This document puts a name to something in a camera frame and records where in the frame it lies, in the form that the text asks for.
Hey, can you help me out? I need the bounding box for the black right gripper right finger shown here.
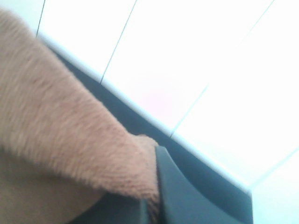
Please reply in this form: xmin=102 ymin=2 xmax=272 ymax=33
xmin=156 ymin=146 xmax=253 ymax=224

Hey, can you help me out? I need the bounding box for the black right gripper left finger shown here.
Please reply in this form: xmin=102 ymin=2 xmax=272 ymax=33
xmin=70 ymin=193 xmax=150 ymax=224

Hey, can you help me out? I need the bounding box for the brown towel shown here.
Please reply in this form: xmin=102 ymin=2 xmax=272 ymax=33
xmin=0 ymin=9 xmax=160 ymax=224

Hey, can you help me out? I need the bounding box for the black table cloth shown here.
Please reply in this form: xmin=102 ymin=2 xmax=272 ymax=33
xmin=38 ymin=34 xmax=252 ymax=201

